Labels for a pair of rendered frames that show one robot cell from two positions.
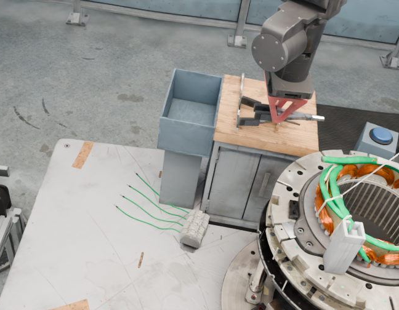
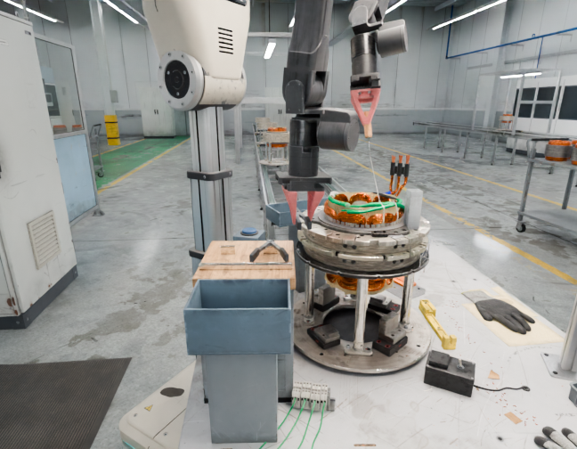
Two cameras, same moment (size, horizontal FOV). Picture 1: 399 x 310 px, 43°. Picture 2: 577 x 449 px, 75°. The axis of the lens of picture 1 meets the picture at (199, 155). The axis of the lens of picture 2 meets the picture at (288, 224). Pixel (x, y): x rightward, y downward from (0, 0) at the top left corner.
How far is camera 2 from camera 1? 1.00 m
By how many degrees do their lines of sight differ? 78
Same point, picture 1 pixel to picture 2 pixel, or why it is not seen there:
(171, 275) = (369, 414)
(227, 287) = (365, 366)
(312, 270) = (421, 232)
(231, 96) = (234, 273)
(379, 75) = not seen: outside the picture
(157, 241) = (333, 433)
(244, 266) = (338, 358)
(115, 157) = not seen: outside the picture
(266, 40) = (352, 126)
